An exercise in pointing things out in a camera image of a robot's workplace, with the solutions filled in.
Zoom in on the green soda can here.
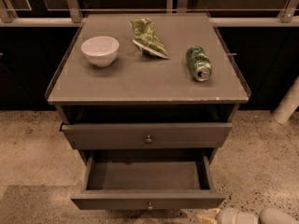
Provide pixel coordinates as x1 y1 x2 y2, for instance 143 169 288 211
186 46 212 82

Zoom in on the green crumpled chip bag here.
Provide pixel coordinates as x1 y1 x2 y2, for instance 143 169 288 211
130 18 168 59

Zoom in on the grey drawer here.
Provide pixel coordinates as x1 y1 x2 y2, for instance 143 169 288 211
71 148 225 210
62 122 232 149

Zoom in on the white cylindrical post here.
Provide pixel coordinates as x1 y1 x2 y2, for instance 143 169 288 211
273 77 299 123

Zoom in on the grey top drawer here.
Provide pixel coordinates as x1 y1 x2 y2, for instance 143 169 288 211
62 122 232 149

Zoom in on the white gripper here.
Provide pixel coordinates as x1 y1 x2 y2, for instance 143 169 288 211
196 208 259 224

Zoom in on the grey drawer cabinet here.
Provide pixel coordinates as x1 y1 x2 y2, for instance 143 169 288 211
45 12 252 166

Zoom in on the metal window frame rail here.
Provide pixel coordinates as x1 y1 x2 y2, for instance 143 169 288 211
0 0 299 27

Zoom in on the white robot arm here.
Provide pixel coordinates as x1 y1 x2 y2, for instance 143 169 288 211
197 207 299 224

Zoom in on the white ceramic bowl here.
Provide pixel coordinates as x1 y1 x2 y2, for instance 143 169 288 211
81 36 120 67

